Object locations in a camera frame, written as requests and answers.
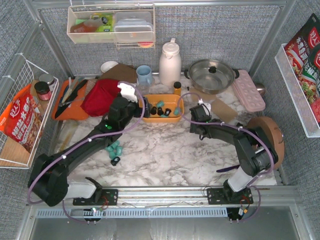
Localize black coffee capsule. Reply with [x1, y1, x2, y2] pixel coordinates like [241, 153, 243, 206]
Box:
[164, 108, 172, 117]
[150, 106, 164, 116]
[110, 156, 121, 166]

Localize orange cutting board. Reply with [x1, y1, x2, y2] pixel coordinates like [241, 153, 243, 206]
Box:
[51, 80, 89, 121]

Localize pink egg tray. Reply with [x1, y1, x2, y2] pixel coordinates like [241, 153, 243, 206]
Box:
[231, 69, 266, 113]

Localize clear lidded food containers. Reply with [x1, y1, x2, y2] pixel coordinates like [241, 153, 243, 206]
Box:
[113, 11, 154, 43]

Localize white thermos jug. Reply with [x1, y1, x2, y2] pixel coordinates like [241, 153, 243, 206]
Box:
[159, 38, 182, 87]

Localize silver lid jar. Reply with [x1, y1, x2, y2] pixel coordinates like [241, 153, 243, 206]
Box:
[39, 73, 55, 88]

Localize red lid jar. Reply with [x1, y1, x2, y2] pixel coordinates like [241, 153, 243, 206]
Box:
[34, 81, 52, 101]

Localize small brown cardboard piece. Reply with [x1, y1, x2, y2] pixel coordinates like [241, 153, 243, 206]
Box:
[189, 87, 217, 103]

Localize orange plastic storage basket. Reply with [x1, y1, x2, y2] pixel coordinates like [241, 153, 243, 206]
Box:
[142, 94, 184, 124]

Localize yellow spice bottle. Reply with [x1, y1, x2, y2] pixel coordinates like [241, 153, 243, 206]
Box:
[173, 81, 182, 96]

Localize right white wire basket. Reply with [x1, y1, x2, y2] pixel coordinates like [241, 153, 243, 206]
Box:
[274, 43, 320, 138]

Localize white small bowl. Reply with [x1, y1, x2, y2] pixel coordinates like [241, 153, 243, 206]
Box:
[100, 60, 119, 73]

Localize brown cardboard sheet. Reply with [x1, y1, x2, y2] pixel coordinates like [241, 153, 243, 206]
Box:
[210, 98, 238, 123]

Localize round wooden board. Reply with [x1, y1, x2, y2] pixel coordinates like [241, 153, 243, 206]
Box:
[247, 116, 285, 170]

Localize steel pot with glass lid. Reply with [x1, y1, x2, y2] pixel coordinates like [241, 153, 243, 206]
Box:
[184, 59, 240, 95]

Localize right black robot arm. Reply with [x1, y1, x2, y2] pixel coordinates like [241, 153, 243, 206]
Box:
[190, 103, 284, 204]

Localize brown folded cloth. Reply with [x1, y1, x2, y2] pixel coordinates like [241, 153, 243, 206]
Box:
[98, 63, 137, 84]

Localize red cloth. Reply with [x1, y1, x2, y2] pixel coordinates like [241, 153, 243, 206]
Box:
[80, 78, 121, 117]

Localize red seasoning packet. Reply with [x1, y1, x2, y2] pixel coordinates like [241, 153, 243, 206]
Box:
[284, 13, 320, 75]

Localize purple handled utensil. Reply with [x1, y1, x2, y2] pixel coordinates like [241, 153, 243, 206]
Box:
[216, 164, 240, 173]

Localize white wall storage basket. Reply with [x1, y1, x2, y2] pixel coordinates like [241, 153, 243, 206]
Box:
[66, 3, 156, 48]

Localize black handled knife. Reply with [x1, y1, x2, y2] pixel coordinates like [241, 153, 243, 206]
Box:
[58, 79, 88, 107]

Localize light blue mug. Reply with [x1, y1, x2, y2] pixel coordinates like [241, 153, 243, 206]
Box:
[136, 65, 154, 86]

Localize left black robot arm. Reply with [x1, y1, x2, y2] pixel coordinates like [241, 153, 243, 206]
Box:
[27, 97, 150, 207]

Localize green seasoning packet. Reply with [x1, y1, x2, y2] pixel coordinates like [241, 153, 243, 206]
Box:
[299, 44, 320, 126]

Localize orange snack bag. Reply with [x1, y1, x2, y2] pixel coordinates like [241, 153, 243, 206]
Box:
[0, 84, 42, 153]

